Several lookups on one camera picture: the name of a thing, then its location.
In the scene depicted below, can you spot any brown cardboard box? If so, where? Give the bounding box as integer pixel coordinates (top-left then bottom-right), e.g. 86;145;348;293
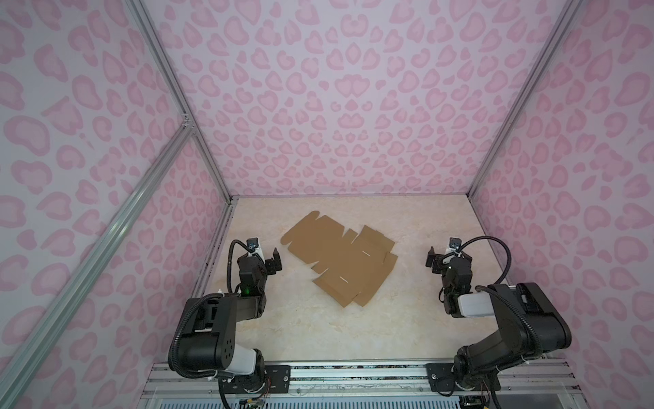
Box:
280;211;398;308

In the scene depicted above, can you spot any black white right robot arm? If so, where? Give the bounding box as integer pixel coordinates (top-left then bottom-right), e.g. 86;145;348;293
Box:
426;249;572;397

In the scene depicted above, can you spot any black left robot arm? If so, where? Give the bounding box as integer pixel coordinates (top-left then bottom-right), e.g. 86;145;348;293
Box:
168;250;283;393

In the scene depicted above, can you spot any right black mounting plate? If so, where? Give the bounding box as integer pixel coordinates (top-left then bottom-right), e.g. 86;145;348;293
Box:
425;363;502;397

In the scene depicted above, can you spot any black mounting plate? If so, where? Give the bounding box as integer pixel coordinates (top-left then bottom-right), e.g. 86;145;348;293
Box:
425;363;502;397
220;364;291;395

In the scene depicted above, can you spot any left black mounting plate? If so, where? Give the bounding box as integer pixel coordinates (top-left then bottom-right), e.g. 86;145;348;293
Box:
220;364;291;395

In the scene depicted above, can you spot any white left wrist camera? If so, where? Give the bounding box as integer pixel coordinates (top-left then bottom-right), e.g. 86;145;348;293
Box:
246;238;264;260

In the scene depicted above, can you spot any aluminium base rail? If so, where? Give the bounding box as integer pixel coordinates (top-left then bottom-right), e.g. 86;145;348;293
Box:
138;359;589;408

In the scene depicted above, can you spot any left aluminium frame strut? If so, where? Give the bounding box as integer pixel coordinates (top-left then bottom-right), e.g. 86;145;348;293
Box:
1;124;194;408

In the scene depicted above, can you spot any back right aluminium post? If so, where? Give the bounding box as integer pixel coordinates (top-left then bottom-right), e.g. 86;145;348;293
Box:
466;0;587;201

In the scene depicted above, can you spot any aluminium post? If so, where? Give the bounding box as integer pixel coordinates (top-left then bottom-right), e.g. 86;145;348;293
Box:
466;0;587;201
125;0;233;205

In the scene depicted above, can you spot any back left aluminium post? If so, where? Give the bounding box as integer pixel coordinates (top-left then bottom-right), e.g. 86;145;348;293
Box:
125;0;233;205

